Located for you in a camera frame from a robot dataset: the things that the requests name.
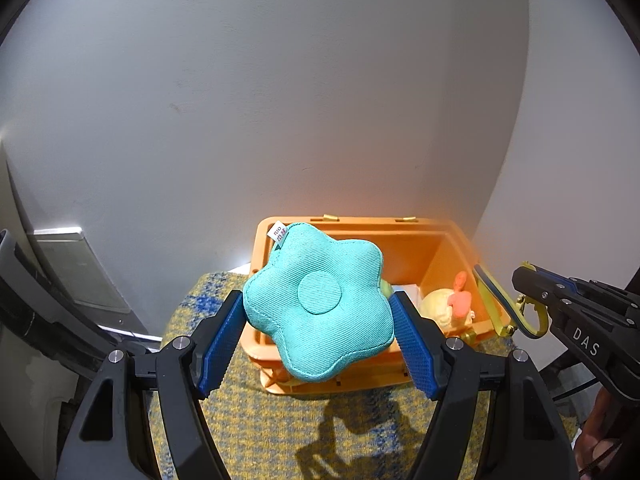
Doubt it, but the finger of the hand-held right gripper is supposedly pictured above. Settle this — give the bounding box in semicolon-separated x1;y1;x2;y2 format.
512;266;601;313
537;270;640;311

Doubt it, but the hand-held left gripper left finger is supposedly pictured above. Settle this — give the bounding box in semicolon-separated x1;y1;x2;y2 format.
55;289;244;480

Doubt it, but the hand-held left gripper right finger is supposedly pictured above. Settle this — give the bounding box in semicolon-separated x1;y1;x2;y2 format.
389;291;576;480

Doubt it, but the yellow blue lanyard strap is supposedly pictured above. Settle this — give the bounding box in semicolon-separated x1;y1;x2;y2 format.
472;261;548;338

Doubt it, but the yellow duck plush toy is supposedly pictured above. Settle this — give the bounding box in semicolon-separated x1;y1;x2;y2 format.
419;271;478;333

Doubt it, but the teal flower plush cushion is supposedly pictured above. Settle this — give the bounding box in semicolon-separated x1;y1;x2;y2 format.
242;221;397;382

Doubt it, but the orange plastic storage box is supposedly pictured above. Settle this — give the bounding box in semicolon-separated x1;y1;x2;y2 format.
247;216;516;397

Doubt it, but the person's right hand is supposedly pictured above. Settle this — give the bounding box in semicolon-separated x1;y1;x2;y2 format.
575;387;631;480

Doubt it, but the yellow blue woven mat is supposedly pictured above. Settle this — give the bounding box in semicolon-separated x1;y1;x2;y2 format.
150;270;581;480

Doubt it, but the grey flat panel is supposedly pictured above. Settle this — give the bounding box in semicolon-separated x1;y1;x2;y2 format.
30;227;133;318

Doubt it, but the beige leaning board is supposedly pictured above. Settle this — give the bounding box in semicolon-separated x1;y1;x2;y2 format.
0;145;36;261

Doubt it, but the black folded equipment frame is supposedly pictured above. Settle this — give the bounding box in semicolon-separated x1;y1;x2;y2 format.
0;230;151;376

